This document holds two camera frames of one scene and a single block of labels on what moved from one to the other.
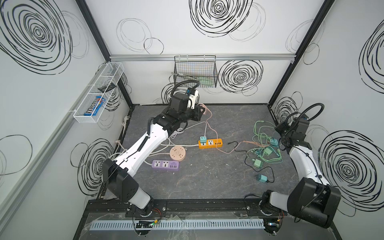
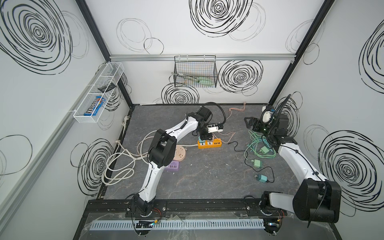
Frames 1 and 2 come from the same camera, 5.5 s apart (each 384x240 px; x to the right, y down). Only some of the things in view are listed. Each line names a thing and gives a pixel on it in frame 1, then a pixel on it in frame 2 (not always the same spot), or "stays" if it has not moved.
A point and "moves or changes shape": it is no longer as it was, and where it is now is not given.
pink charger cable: x=217 y=134 → x=231 y=132
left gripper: x=197 y=113 → x=205 y=135
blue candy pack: x=95 y=106 stays
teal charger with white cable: x=203 y=139 stays
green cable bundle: x=268 y=152 moves or changes shape
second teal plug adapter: x=262 y=178 stays
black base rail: x=180 y=208 stays
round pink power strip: x=177 y=153 stays
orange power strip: x=210 y=143 stays
